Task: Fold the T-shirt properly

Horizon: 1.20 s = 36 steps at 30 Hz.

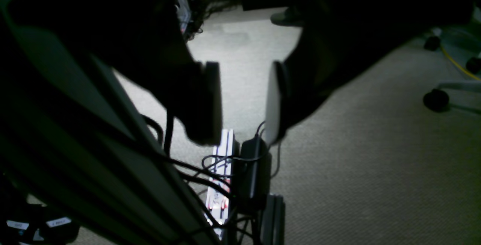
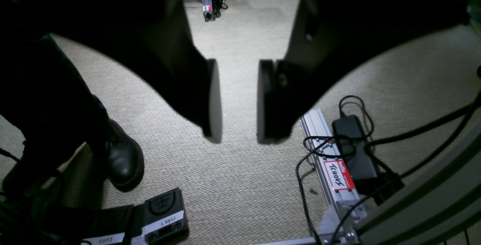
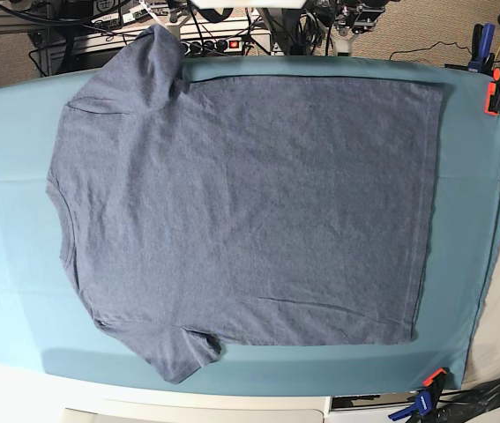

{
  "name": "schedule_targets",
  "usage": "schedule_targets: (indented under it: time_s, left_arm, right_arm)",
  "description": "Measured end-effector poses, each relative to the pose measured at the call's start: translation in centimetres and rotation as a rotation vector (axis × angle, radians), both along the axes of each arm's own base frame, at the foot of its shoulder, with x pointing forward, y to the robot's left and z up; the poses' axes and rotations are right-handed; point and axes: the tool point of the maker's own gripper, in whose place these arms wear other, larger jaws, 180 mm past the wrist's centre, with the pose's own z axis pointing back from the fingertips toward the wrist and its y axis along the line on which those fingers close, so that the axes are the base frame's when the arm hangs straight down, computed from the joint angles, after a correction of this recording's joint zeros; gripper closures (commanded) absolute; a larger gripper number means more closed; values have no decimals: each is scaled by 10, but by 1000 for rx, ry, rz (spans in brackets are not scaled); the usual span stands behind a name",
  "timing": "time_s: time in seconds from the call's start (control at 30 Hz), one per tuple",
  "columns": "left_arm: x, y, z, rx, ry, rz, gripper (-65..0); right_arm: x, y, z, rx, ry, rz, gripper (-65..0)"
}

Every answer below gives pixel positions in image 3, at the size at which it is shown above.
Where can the blue-grey T-shirt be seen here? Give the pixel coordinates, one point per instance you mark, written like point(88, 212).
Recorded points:
point(251, 210)

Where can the teal table cloth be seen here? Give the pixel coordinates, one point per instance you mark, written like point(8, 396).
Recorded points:
point(45, 328)

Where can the blue orange clamp bottom right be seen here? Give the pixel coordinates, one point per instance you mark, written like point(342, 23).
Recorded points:
point(424, 406)

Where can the orange black clamp top right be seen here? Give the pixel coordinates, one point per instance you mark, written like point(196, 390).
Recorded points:
point(492, 99)

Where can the blue clamp top right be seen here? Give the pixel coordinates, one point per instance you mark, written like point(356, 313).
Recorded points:
point(482, 59)

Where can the black plastic bag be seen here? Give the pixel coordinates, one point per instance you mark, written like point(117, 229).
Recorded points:
point(469, 404)

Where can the black power strip red switch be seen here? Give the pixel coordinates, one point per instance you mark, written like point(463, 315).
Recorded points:
point(210, 48)

